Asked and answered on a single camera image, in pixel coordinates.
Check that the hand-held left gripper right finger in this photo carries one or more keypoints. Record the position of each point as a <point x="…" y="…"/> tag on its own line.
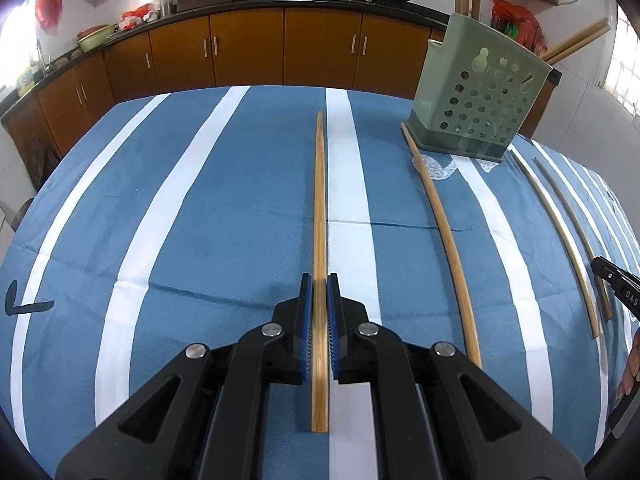
<point x="332" y="330"/>

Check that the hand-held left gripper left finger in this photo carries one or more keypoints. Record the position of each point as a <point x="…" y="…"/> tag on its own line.
<point x="306" y="330"/>

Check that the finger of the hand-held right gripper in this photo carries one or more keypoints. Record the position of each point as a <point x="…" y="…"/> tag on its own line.
<point x="622" y="290"/>

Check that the green perforated chopstick holder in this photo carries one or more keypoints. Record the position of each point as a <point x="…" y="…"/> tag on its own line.
<point x="475" y="100"/>

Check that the person's right hand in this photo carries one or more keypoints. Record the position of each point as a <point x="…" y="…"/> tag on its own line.
<point x="632" y="370"/>

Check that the blue white striped tablecloth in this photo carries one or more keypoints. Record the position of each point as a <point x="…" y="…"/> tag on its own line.
<point x="200" y="235"/>

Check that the window with bars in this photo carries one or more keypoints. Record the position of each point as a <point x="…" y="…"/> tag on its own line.
<point x="625" y="60"/>

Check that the red packages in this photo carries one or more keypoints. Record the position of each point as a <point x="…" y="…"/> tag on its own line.
<point x="515" y="20"/>

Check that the wooden base cabinets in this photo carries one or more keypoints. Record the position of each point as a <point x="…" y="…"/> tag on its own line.
<point x="245" y="45"/>

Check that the red white plastic bag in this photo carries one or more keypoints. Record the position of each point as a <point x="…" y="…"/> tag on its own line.
<point x="135" y="15"/>

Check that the green basin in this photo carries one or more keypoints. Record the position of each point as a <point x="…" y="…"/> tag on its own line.
<point x="97" y="37"/>

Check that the yellow detergent bottle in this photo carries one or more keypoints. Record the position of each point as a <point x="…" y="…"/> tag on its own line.
<point x="26" y="82"/>

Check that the red hanging plastic bag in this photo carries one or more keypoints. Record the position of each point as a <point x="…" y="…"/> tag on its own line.
<point x="50" y="7"/>

